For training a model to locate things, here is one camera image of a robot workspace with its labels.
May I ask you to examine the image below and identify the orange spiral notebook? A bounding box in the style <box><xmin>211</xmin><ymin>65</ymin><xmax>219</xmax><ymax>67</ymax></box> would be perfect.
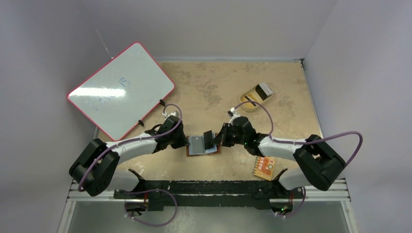
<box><xmin>253</xmin><ymin>156</ymin><xmax>275</xmax><ymax>181</ymax></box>

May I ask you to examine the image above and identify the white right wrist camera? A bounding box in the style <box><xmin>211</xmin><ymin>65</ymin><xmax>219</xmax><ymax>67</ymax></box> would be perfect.
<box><xmin>227</xmin><ymin>107</ymin><xmax>240</xmax><ymax>123</ymax></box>

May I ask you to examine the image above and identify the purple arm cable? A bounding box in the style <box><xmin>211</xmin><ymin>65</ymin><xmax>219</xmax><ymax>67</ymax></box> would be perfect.
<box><xmin>77</xmin><ymin>103</ymin><xmax>183</xmax><ymax>193</ymax></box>
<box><xmin>232</xmin><ymin>100</ymin><xmax>364</xmax><ymax>168</ymax></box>

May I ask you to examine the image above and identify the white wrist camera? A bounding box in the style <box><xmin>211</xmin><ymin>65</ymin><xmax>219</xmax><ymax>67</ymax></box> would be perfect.
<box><xmin>162</xmin><ymin>111</ymin><xmax>180</xmax><ymax>118</ymax></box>
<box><xmin>227</xmin><ymin>107</ymin><xmax>240</xmax><ymax>123</ymax></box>

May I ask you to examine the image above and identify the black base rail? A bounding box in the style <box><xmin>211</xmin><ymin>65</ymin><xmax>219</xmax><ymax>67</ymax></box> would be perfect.
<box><xmin>114</xmin><ymin>169</ymin><xmax>303</xmax><ymax>212</ymax></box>

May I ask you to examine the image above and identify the brown leather card holder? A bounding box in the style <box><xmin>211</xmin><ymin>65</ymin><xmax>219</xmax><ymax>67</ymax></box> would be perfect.
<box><xmin>186</xmin><ymin>135</ymin><xmax>221</xmax><ymax>157</ymax></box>

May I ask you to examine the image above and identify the beige oval tray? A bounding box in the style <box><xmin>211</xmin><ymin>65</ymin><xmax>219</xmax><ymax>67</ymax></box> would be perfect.
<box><xmin>240</xmin><ymin>85</ymin><xmax>273</xmax><ymax>112</ymax></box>

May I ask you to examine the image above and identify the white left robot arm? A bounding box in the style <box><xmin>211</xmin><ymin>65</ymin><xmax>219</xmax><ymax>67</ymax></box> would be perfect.
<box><xmin>69</xmin><ymin>115</ymin><xmax>188</xmax><ymax>199</ymax></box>

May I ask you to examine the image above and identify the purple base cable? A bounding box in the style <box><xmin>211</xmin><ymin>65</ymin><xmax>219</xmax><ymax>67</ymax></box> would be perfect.
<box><xmin>124</xmin><ymin>188</ymin><xmax>179</xmax><ymax>228</ymax></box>
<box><xmin>274</xmin><ymin>186</ymin><xmax>307</xmax><ymax>220</ymax></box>

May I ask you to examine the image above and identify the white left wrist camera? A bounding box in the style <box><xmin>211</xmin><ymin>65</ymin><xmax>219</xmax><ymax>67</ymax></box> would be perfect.
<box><xmin>162</xmin><ymin>111</ymin><xmax>180</xmax><ymax>118</ymax></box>

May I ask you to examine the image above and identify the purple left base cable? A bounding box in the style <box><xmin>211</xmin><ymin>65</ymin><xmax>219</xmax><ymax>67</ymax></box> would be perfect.
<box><xmin>124</xmin><ymin>188</ymin><xmax>179</xmax><ymax>228</ymax></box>

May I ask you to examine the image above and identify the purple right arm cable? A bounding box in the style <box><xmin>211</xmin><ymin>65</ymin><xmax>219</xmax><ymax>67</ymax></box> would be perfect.
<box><xmin>232</xmin><ymin>100</ymin><xmax>364</xmax><ymax>168</ymax></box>

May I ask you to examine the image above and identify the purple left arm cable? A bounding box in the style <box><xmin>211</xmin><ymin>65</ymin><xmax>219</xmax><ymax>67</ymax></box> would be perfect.
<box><xmin>77</xmin><ymin>103</ymin><xmax>183</xmax><ymax>193</ymax></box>

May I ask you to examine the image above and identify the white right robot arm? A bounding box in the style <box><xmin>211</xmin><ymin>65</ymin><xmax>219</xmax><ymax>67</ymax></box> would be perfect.
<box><xmin>212</xmin><ymin>116</ymin><xmax>346</xmax><ymax>198</ymax></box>

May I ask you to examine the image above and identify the pink framed whiteboard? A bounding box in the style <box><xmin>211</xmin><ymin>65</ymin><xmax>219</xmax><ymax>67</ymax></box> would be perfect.
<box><xmin>67</xmin><ymin>42</ymin><xmax>175</xmax><ymax>141</ymax></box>

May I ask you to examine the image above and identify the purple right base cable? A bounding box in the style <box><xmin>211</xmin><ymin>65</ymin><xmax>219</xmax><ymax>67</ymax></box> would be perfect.
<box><xmin>274</xmin><ymin>186</ymin><xmax>307</xmax><ymax>220</ymax></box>

